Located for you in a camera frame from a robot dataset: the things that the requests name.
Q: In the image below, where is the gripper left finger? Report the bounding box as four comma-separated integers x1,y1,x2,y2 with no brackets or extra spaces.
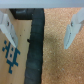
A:
0,9,19,48

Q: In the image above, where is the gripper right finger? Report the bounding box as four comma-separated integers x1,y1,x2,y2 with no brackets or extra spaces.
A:
63,10,84,51

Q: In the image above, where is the black drawer handle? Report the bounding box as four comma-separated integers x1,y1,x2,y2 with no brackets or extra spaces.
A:
9,8,46,84

